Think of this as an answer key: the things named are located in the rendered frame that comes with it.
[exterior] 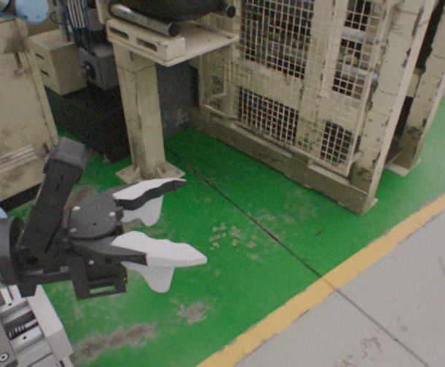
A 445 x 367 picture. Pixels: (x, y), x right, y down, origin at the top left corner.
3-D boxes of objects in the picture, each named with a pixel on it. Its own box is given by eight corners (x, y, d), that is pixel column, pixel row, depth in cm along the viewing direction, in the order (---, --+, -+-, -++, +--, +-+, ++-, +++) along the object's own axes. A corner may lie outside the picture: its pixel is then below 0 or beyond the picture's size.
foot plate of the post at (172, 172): (115, 175, 227) (114, 169, 224) (154, 154, 241) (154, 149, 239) (146, 196, 212) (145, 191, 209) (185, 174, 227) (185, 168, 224)
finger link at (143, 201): (173, 204, 57) (116, 237, 51) (170, 166, 54) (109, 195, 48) (189, 212, 55) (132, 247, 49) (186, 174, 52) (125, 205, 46)
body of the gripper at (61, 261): (132, 248, 52) (28, 263, 50) (121, 189, 47) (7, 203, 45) (132, 293, 45) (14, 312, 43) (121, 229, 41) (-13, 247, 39)
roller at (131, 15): (108, 13, 158) (109, 1, 156) (118, 14, 161) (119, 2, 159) (168, 36, 139) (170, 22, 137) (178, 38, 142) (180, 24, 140)
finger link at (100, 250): (165, 248, 42) (97, 229, 46) (163, 234, 41) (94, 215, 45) (139, 278, 39) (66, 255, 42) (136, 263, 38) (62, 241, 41)
